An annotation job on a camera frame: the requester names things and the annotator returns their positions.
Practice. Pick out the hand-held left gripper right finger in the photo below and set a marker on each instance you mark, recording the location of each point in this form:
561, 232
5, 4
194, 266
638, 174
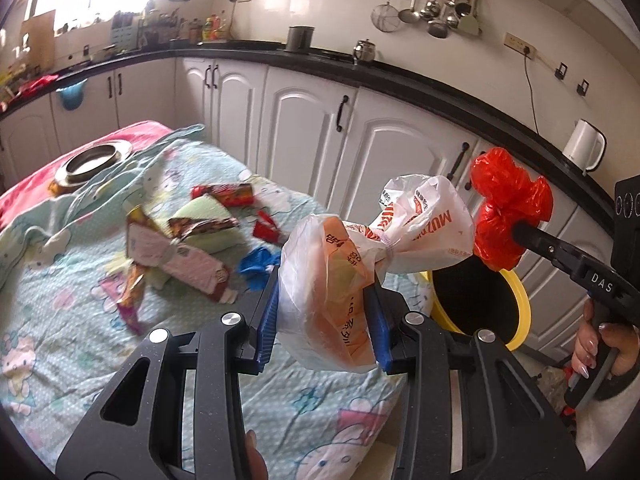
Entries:
380, 332

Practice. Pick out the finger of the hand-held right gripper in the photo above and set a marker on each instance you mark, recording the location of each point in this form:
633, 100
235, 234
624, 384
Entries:
540, 242

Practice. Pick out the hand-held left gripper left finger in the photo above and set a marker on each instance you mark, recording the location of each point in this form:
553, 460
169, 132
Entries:
269, 320

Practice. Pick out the red plastic bag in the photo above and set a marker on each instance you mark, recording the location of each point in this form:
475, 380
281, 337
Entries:
505, 200

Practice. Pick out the white plastic bag orange print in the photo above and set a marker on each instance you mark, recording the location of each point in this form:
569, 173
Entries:
325, 280

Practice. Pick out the yellow waste bin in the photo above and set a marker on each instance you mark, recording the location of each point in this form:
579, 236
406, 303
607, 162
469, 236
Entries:
480, 300

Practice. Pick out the person's right forearm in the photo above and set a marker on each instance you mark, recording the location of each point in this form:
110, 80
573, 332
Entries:
610, 430

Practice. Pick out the person's right hand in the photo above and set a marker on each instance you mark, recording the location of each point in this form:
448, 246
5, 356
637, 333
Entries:
585, 350

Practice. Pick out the person's left hand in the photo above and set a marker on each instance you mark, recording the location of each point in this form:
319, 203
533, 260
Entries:
255, 457

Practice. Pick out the small red wrapper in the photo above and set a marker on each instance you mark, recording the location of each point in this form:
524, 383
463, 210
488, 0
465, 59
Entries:
265, 230

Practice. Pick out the white electric kettle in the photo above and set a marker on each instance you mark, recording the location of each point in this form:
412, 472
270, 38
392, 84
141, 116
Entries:
580, 145

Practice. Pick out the pink snack wrapper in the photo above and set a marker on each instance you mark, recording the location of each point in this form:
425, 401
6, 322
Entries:
175, 260

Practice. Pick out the brown snack wrapper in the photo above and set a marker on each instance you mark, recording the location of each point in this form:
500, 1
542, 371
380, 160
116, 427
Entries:
192, 225

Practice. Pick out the red snack box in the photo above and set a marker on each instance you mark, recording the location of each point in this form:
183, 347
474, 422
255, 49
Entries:
230, 194

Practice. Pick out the printed cartoon blanket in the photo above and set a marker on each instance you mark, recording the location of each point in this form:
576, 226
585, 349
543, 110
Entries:
75, 370

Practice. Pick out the black kitchen countertop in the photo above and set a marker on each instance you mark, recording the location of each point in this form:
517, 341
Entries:
425, 77

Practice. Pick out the white kitchen cabinets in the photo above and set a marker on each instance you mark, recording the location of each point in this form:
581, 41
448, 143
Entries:
300, 120

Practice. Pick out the row of hanging metal ladles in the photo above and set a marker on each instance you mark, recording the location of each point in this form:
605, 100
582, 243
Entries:
437, 25

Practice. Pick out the steel teapot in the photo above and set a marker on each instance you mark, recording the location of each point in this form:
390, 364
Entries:
365, 51

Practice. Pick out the pink blanket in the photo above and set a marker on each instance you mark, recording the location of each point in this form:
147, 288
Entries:
30, 185

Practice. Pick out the dark metal pot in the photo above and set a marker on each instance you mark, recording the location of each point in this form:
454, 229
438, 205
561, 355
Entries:
300, 40

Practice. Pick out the group of condiment bottles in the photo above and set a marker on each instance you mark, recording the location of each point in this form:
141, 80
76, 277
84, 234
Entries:
215, 29

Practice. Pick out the blue hanging holder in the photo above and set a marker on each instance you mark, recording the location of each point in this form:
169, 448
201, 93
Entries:
70, 96

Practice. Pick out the green storage rack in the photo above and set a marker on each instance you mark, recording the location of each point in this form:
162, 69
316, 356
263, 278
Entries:
122, 35

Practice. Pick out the red cloth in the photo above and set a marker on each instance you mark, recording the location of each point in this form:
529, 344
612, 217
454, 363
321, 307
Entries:
37, 83

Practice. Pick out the cardboard sheet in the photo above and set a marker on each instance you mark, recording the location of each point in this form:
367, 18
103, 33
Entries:
37, 35

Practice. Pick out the black wall hook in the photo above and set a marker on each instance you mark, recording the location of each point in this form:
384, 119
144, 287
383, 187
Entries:
561, 70
582, 87

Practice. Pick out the wall power socket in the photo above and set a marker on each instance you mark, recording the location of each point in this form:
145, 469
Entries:
520, 45

